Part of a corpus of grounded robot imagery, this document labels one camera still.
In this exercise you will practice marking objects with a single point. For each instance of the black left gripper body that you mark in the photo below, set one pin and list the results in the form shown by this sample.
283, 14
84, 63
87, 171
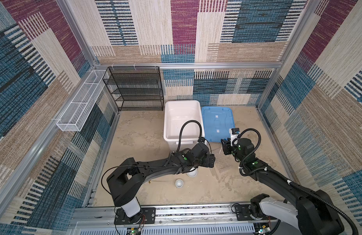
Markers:
204, 161

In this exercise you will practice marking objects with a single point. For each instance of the white wire mesh basket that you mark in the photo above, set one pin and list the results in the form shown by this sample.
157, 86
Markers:
79, 109

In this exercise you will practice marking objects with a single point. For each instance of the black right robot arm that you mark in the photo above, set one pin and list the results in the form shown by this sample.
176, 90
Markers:
317, 215

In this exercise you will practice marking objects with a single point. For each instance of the blue plastic bin lid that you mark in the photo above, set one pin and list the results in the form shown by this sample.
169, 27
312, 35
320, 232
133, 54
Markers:
218, 121

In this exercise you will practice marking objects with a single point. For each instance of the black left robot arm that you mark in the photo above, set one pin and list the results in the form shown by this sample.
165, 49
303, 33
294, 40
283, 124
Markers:
126, 179

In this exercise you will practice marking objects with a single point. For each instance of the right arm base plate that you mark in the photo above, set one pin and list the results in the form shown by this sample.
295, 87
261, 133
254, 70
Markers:
243, 213

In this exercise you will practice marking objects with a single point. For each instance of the black wire mesh shelf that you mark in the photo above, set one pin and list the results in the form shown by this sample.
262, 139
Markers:
135, 88

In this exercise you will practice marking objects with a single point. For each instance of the white plastic storage bin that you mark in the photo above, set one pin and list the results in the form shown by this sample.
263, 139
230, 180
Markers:
177, 113

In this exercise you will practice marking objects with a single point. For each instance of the aluminium mounting rail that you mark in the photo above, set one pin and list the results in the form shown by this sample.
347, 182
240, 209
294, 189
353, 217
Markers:
192, 219

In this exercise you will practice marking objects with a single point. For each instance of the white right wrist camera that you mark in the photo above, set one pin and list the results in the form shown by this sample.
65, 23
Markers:
234, 133

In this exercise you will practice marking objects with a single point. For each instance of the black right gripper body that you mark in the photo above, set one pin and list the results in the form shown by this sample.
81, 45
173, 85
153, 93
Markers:
231, 150

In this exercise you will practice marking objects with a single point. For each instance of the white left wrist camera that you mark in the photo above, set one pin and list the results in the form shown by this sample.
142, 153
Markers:
202, 144

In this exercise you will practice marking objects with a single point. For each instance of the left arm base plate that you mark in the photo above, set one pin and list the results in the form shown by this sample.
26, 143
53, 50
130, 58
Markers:
144, 216

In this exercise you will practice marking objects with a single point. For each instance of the large white porcelain dish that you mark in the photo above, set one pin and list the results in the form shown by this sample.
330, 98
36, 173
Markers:
193, 173

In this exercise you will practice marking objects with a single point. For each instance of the small white porcelain dish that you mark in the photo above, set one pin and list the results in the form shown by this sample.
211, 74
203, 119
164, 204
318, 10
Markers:
179, 183

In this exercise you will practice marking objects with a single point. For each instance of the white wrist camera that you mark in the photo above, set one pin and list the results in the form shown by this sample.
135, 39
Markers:
234, 133
202, 144

